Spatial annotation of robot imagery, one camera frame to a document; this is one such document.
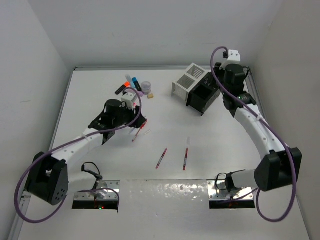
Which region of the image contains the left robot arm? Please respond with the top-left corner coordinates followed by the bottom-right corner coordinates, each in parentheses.
top-left (25, 99), bottom-right (146, 206)

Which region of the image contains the white slotted container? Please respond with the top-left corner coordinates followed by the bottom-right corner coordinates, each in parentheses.
top-left (171, 63), bottom-right (208, 103)

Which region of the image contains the round translucent tape dispenser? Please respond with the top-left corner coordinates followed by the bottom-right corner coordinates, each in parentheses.
top-left (140, 81), bottom-right (152, 93)

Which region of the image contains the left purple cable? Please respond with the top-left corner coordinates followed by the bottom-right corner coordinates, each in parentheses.
top-left (14, 86), bottom-right (143, 223)

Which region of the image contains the red gel pen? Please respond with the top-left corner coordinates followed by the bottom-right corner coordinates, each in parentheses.
top-left (155, 148), bottom-right (168, 169)
top-left (182, 147), bottom-right (189, 171)

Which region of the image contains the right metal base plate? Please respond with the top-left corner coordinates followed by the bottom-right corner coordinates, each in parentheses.
top-left (207, 179), bottom-right (254, 202)

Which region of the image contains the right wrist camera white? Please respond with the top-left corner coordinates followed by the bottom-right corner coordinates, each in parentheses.
top-left (219, 49), bottom-right (241, 70)

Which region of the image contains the blue cap black highlighter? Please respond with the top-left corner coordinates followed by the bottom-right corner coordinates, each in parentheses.
top-left (132, 77), bottom-right (142, 92)

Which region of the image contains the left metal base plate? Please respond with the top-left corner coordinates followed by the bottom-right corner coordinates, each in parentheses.
top-left (73, 180), bottom-right (120, 202)

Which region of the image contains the lilac highlighter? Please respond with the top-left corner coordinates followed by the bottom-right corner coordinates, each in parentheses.
top-left (135, 90), bottom-right (144, 97)

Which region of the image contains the red slim pen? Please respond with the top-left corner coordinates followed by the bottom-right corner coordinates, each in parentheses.
top-left (132, 119), bottom-right (148, 142)

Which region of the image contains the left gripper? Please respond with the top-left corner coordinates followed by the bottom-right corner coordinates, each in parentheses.
top-left (113, 101), bottom-right (145, 128)

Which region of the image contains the orange cap black highlighter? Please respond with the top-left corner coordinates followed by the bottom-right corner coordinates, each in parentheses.
top-left (115, 81), bottom-right (130, 95)

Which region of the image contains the small tan eraser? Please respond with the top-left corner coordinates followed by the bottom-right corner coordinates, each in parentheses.
top-left (147, 93), bottom-right (154, 99)

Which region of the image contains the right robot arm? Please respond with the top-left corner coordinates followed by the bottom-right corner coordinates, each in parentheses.
top-left (213, 62), bottom-right (302, 192)

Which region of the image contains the light blue highlighter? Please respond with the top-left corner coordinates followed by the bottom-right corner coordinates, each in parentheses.
top-left (125, 74), bottom-right (136, 89)

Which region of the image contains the black slotted container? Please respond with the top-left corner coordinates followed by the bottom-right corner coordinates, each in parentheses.
top-left (186, 71), bottom-right (221, 116)

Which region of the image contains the metal base plate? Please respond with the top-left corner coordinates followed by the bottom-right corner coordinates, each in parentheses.
top-left (207, 179), bottom-right (254, 202)
top-left (73, 180), bottom-right (120, 202)

